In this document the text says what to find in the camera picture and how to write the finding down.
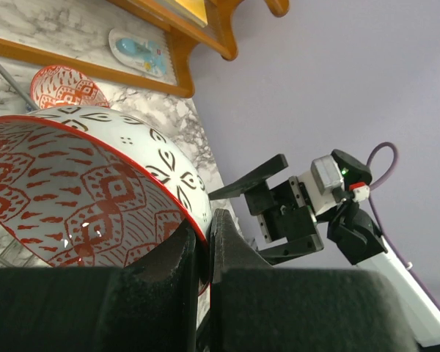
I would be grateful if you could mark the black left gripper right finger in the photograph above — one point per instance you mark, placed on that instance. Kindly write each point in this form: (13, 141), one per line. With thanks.
(255, 307)

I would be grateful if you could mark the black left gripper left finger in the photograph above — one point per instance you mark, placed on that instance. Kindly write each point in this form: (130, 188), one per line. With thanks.
(149, 306)

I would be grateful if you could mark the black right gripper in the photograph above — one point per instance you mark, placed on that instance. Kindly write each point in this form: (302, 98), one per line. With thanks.
(281, 211)

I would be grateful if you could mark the red patterned bowl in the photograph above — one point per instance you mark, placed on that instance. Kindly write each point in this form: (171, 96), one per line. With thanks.
(107, 187)
(59, 85)

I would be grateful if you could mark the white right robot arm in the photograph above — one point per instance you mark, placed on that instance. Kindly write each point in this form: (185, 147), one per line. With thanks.
(364, 245)

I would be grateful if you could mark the wooden shelf rack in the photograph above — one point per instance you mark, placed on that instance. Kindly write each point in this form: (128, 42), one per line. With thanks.
(75, 34)

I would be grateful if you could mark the yellow book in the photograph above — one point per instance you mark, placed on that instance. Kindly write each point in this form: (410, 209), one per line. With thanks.
(194, 10)

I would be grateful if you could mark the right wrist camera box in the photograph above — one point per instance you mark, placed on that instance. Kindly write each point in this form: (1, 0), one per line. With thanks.
(334, 179)

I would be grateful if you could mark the grey wire dish rack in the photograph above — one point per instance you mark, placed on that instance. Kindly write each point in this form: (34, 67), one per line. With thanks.
(16, 234)

